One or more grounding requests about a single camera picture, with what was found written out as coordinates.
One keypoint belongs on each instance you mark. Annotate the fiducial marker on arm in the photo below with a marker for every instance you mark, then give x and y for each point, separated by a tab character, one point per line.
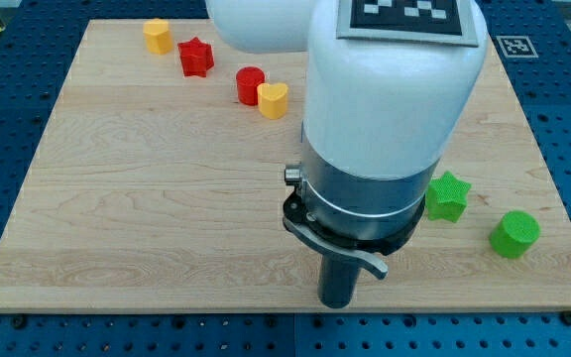
447	22

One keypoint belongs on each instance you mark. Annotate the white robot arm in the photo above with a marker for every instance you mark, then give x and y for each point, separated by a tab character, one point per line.
386	83

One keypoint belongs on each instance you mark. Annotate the black quick-release clamp with lever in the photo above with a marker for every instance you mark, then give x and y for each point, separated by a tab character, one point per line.
315	238

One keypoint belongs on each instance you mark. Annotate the yellow heart block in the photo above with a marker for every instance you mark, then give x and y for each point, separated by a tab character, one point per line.
273	100

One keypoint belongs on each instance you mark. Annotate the red cylinder block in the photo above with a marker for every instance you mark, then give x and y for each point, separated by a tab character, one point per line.
248	78

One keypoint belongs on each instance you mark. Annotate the black cylindrical pointer tool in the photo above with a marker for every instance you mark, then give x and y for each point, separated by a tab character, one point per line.
337	282

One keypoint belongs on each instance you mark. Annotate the wooden board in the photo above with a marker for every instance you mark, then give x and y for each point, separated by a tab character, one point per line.
153	192

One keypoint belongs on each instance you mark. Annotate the red star block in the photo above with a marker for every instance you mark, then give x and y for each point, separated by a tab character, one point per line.
196	57

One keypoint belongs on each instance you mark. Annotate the green star block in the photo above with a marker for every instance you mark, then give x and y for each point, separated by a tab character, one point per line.
446	198

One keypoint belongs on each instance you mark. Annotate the yellow hexagon block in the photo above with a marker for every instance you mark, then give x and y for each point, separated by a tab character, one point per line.
158	38

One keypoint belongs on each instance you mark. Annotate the green cylinder block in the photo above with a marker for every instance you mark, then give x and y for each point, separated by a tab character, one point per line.
516	232

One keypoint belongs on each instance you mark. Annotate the fiducial marker on table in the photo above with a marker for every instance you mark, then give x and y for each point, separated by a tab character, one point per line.
517	47

